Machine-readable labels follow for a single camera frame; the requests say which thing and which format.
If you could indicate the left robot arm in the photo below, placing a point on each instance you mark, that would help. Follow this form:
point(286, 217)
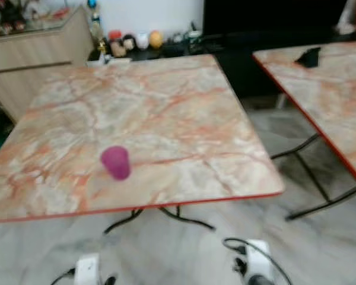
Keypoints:
point(110, 279)

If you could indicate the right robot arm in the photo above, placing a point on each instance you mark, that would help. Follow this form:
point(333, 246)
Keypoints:
point(261, 281)

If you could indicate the marble pattern folding table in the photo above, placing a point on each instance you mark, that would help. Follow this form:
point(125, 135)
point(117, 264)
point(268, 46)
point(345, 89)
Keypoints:
point(332, 89)
point(154, 119)

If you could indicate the small black object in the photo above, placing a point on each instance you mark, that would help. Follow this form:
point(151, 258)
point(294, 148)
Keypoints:
point(309, 58)

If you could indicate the black television console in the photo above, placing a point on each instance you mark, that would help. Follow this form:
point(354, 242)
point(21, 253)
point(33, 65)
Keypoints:
point(243, 65)

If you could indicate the black television screen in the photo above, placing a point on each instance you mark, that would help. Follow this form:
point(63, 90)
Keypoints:
point(273, 16)

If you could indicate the orange egg figurine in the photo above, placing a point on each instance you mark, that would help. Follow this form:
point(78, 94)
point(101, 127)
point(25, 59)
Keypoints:
point(156, 40)

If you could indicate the white egg figurine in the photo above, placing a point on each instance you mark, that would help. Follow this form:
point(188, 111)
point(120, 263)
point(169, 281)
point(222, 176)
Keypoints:
point(142, 41)

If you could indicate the purple plastic cup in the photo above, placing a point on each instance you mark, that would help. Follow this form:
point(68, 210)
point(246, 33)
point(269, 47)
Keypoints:
point(116, 162)

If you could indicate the dark brown figurine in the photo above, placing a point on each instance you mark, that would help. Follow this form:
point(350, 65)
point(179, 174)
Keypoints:
point(129, 43)

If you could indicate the small white flat object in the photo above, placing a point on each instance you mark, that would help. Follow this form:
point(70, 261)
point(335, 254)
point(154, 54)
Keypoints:
point(110, 60)

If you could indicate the tall trophy with blue top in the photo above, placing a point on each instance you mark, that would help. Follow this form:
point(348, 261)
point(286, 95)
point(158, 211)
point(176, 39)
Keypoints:
point(95, 28)

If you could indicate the light wooden cabinet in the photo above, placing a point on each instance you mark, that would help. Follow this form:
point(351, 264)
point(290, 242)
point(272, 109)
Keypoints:
point(29, 56)

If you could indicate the dark figurine group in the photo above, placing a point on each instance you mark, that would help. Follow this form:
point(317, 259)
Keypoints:
point(7, 15)

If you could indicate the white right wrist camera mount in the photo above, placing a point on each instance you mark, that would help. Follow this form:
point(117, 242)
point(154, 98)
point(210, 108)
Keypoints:
point(259, 258)

